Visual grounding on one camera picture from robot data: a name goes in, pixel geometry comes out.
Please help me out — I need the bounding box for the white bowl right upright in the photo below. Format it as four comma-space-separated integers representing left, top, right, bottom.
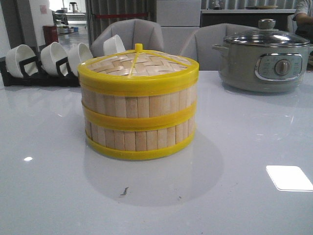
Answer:
103, 34, 125, 56

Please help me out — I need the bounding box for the person in background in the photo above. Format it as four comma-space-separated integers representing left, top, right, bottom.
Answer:
293, 0, 313, 37

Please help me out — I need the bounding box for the grey chair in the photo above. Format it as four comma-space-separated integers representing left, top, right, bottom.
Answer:
90, 19, 164, 57
179, 23, 254, 71

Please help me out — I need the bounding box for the glass pot lid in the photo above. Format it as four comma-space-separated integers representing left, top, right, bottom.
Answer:
224, 19, 310, 47

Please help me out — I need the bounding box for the red cylindrical bin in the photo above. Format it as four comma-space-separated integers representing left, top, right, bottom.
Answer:
43, 25, 59, 46

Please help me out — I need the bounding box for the bamboo steamer lid yellow rim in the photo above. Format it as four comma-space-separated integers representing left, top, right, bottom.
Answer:
78, 44, 199, 96

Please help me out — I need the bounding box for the white bowl far left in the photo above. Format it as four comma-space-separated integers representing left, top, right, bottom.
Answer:
5, 45, 35, 78

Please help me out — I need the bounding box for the white cabinet background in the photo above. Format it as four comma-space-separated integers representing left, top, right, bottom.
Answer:
156, 0, 201, 55

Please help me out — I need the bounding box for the grey electric cooking pot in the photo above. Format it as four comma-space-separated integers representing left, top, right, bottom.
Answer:
212, 43, 313, 93

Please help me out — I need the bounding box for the grey chair right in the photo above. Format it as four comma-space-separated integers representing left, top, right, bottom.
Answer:
179, 23, 254, 71

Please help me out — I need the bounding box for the black dish rack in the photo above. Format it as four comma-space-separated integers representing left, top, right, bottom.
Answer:
0, 56, 80, 87

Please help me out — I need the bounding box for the grey chair left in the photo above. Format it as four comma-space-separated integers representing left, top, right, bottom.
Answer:
90, 19, 164, 57

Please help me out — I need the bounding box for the bamboo steamer basket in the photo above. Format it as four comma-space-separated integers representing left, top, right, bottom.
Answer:
85, 117, 195, 161
82, 84, 197, 131

